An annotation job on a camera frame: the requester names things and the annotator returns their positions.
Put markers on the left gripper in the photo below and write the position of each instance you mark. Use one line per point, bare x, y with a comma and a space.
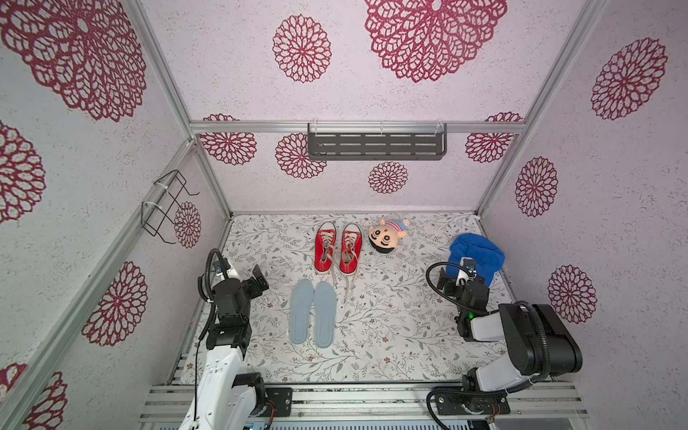
249, 283

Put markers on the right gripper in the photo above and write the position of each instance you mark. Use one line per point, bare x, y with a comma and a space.
449, 282

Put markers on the light blue insole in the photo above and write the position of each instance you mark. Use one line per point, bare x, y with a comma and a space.
301, 301
325, 308

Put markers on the red sneaker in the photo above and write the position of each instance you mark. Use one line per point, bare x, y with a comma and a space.
350, 249
325, 239

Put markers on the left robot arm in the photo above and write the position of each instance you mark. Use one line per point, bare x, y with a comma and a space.
226, 396

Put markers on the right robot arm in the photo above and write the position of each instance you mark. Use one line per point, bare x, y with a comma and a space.
537, 343

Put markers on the blue cap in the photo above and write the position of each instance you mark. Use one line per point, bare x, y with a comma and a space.
488, 256

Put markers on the plush doll head toy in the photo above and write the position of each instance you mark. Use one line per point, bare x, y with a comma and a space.
387, 234

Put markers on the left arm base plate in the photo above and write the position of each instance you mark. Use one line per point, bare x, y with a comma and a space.
274, 402

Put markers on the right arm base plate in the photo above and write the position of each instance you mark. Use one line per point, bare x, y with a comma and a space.
453, 401

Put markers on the black wire wall rack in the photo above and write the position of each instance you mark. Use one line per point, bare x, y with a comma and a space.
172, 218

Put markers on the grey wall shelf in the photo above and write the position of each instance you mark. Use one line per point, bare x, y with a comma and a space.
379, 146

